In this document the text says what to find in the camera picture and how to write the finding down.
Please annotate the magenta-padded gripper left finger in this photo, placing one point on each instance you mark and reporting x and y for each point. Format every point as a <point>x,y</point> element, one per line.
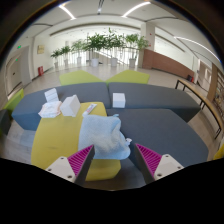
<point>66,166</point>

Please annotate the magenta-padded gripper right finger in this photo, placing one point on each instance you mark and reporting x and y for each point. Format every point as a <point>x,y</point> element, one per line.
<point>160,166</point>

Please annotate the light blue towel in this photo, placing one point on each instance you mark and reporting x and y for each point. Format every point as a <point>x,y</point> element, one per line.
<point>100,133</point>

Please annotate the yellow upholstered ottoman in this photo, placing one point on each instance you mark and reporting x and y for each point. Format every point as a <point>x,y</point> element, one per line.
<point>56,136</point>

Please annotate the grey upholstered ottoman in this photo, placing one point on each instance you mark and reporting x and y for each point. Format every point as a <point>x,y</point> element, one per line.
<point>150,96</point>
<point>160,133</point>

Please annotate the white plastic wipes pack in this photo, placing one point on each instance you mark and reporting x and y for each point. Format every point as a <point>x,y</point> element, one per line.
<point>50,110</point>

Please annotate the tall white box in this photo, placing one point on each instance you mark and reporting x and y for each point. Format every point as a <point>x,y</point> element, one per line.
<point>70,106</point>

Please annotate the yellow chair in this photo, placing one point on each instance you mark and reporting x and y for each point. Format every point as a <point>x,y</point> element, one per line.
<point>220,151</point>

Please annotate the small white tube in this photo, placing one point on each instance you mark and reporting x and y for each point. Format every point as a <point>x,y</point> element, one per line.
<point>90,109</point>

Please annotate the stack of white tissue packs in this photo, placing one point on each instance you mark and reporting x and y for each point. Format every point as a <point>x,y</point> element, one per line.
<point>51,95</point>

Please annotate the dark grey cube ottoman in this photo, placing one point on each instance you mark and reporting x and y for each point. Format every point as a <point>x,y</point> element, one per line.
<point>4,121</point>

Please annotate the blue upholstered ottoman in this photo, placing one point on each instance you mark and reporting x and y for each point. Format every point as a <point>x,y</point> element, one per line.
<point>83,91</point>

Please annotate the white cube box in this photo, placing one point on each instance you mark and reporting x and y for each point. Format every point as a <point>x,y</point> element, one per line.
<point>119,100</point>

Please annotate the long green upholstered bench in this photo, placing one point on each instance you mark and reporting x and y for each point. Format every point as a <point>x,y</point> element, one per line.
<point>15,100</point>

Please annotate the green upholstered ottoman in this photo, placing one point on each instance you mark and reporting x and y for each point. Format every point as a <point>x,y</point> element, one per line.
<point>78,77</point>
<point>130,76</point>

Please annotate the wooden shelf unit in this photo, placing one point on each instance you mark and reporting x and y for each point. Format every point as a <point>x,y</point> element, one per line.
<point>220,90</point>

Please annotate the red fire extinguisher cabinet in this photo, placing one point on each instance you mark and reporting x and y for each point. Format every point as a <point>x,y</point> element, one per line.
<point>40,71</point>

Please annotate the brown wooden reception counter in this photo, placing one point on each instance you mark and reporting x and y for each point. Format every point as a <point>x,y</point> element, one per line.
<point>166,63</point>

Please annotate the green exit sign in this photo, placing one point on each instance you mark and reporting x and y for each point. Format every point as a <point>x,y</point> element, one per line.
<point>19,47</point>

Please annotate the row of potted plants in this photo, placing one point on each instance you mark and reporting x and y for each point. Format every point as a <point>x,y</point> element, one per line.
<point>96,41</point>

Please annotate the ceiling strip lights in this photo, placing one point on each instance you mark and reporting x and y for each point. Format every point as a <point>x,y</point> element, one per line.
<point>66,11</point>

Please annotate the wooden table with black frame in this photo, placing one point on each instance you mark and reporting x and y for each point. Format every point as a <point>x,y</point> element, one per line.
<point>196,90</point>

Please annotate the yellowish wall picture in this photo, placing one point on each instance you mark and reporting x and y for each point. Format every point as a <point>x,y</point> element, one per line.
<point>40,49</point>

